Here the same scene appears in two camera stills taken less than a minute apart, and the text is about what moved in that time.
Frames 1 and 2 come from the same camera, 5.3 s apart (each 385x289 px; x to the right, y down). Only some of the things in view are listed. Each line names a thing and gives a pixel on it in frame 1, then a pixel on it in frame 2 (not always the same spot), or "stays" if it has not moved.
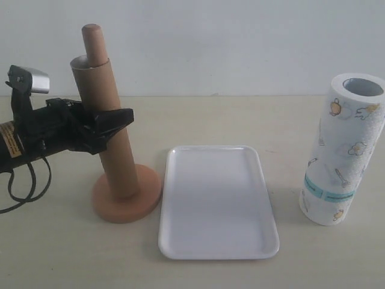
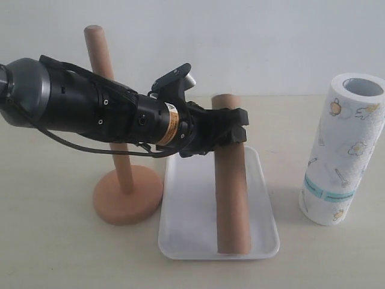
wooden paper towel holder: (107, 205) stays
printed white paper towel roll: (349, 132) stays
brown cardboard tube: (97, 89) -> (231, 189)
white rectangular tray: (216, 205) stays
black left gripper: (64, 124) -> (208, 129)
